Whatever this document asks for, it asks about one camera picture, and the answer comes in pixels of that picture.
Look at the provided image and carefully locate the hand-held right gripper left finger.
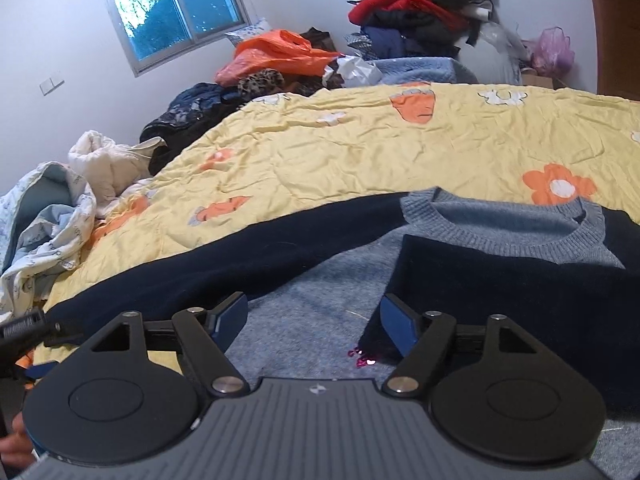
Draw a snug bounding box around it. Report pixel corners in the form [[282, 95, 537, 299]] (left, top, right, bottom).
[[82, 291, 250, 399]]

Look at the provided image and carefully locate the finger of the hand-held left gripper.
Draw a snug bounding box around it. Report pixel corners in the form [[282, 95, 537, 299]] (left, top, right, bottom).
[[0, 309, 63, 350]]

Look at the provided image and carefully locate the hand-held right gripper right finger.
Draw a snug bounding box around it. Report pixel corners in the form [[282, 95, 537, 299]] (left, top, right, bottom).
[[380, 294, 548, 397]]

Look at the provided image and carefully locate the dark navy grey sock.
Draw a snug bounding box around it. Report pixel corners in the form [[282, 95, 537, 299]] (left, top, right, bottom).
[[44, 187, 640, 463]]

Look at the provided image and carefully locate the person's left hand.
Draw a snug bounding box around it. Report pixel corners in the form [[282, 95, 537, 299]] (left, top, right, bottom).
[[0, 412, 40, 469]]

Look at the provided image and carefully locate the pale blue printed blanket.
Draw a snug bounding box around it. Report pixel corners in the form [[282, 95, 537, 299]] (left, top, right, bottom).
[[0, 160, 99, 327]]

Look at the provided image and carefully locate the yellow carrot print quilt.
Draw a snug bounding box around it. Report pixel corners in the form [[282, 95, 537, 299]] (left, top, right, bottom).
[[29, 81, 640, 378]]

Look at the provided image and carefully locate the white padded jacket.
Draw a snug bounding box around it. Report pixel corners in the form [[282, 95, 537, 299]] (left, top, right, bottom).
[[68, 130, 169, 207]]

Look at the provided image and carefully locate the dark blue floral jacket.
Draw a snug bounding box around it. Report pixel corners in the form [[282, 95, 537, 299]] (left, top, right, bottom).
[[139, 82, 252, 177]]

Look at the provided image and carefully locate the leopard print cloth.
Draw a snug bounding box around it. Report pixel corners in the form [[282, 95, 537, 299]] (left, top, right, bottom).
[[237, 68, 286, 102]]

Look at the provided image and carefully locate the light blue quilted blanket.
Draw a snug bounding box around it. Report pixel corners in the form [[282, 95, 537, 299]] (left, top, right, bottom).
[[369, 56, 479, 86]]

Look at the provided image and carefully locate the white plastic bag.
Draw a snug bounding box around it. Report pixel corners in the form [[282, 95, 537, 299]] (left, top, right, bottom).
[[323, 54, 384, 89]]

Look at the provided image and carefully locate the orange plastic bag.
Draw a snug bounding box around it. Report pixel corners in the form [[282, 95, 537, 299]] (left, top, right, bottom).
[[215, 29, 347, 87]]

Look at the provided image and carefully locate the white bedding bag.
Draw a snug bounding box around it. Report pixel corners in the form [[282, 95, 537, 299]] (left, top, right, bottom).
[[469, 45, 526, 84]]

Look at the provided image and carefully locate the cardboard box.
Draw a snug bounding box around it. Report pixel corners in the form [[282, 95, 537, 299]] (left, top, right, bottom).
[[519, 67, 569, 90]]

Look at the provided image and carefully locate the floral printed pillow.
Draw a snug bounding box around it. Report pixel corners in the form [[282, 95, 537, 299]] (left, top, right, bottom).
[[224, 18, 271, 49]]

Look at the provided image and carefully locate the navy blue garment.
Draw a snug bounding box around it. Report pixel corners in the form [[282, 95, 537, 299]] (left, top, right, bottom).
[[359, 25, 427, 59]]

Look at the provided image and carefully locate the brown patterned bag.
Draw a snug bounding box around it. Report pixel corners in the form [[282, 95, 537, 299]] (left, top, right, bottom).
[[299, 26, 334, 52]]

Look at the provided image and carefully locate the black jacket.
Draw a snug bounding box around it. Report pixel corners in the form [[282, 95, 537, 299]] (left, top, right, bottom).
[[390, 10, 463, 57]]

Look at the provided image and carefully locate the clear plastic bag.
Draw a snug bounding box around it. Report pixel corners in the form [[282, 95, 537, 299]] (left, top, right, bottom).
[[476, 19, 532, 62]]

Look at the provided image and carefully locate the window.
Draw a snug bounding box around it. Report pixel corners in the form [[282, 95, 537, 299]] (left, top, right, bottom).
[[107, 0, 254, 79]]

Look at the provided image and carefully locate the pink plastic bag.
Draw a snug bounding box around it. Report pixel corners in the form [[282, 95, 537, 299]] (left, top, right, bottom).
[[530, 26, 576, 76]]

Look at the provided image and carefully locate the brown wooden door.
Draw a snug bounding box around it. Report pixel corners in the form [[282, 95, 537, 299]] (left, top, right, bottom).
[[582, 0, 640, 104]]

